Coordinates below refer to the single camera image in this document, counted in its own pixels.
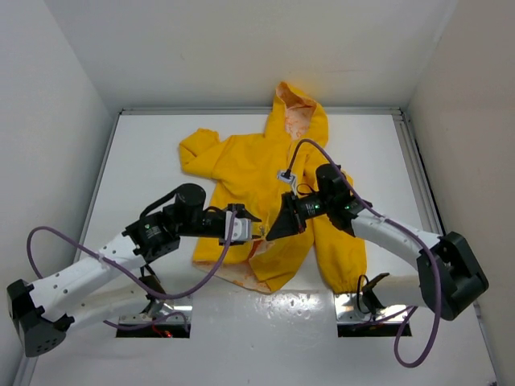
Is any yellow hooded jacket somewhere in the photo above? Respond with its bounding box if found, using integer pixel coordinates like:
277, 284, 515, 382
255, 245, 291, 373
179, 82, 367, 294

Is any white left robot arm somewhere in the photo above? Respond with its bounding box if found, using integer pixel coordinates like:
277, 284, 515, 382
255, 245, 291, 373
6, 183, 259, 357

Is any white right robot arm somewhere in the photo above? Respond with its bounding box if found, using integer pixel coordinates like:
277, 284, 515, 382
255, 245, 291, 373
266, 163, 489, 321

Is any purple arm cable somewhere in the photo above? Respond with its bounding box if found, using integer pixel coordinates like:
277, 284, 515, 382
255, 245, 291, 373
26, 207, 241, 331
287, 138, 443, 369

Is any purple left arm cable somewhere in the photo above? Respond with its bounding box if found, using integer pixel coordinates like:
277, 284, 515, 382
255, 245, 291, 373
26, 207, 241, 331

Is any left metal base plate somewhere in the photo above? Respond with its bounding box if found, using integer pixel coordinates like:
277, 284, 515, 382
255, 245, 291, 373
116, 296, 193, 328

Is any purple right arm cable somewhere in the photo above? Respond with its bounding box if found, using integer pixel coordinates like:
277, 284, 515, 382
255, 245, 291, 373
287, 138, 443, 369

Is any metal base plate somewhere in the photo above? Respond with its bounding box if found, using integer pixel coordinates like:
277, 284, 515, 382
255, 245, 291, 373
334, 294, 409, 326
116, 296, 193, 328

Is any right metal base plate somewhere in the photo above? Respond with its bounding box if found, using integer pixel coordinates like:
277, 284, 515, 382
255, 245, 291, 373
334, 294, 409, 326

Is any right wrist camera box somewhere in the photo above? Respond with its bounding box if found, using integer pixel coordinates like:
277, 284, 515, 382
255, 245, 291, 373
277, 169, 297, 191

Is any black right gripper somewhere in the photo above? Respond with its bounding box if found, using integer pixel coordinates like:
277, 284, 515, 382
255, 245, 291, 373
266, 192, 332, 241

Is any aluminium frame rail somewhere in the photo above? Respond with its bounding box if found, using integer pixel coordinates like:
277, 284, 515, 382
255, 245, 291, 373
393, 109, 447, 235

